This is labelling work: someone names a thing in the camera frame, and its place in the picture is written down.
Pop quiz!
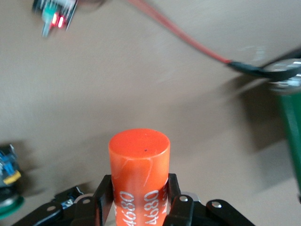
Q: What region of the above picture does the green mushroom push button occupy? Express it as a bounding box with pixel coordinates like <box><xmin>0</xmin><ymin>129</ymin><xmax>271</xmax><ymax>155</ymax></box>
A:
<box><xmin>0</xmin><ymin>143</ymin><xmax>25</xmax><ymax>217</ymax></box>

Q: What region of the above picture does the green belt conveyor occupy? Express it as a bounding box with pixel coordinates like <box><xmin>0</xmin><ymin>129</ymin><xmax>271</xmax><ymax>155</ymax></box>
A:
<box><xmin>258</xmin><ymin>47</ymin><xmax>301</xmax><ymax>205</ymax></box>

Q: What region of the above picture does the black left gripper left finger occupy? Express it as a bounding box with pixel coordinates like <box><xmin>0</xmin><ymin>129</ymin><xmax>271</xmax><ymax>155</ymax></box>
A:
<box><xmin>11</xmin><ymin>174</ymin><xmax>115</xmax><ymax>226</ymax></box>

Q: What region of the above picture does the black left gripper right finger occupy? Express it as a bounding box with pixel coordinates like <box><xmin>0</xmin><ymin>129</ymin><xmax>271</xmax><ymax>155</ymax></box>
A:
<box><xmin>163</xmin><ymin>173</ymin><xmax>256</xmax><ymax>226</ymax></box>

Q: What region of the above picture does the orange 4680 cylinder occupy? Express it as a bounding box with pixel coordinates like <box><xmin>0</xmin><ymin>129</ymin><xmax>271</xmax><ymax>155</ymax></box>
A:
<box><xmin>108</xmin><ymin>128</ymin><xmax>171</xmax><ymax>226</ymax></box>

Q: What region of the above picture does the small black controller board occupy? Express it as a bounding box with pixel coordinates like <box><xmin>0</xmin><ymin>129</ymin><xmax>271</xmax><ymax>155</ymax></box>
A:
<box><xmin>32</xmin><ymin>0</ymin><xmax>79</xmax><ymax>38</ymax></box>

